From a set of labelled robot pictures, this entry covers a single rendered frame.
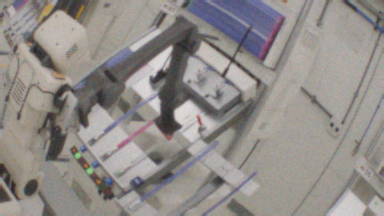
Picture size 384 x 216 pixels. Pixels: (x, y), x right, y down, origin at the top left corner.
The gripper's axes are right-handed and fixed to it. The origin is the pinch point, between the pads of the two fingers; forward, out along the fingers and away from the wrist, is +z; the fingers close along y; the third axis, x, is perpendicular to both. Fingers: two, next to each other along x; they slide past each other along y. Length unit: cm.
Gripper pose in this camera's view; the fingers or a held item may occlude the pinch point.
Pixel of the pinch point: (168, 137)
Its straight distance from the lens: 227.1
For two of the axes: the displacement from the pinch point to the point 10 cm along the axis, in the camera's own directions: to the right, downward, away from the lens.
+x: -7.5, 4.8, -4.5
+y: -6.6, -5.5, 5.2
